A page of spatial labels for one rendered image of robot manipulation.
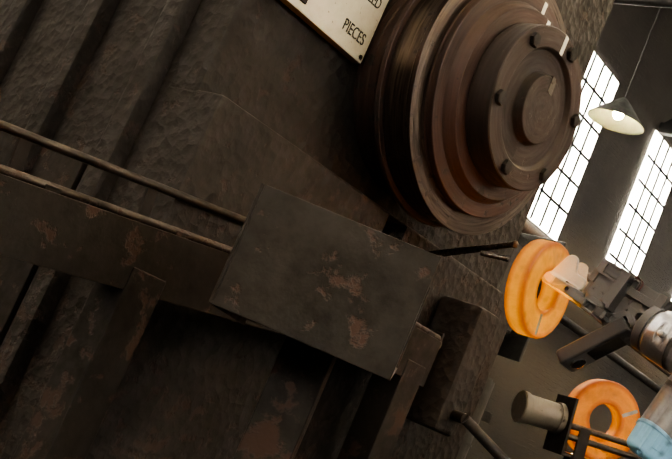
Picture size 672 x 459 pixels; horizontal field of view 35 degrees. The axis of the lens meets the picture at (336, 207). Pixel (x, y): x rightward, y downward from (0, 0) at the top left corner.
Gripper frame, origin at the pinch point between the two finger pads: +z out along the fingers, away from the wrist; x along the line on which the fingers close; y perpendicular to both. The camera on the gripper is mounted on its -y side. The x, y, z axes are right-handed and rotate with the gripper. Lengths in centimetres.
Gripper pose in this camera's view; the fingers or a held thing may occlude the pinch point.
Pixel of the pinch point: (543, 277)
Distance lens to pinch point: 168.4
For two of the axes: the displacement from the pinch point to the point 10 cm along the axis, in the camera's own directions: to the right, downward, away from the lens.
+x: -5.6, -3.8, -7.3
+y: 5.7, -8.2, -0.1
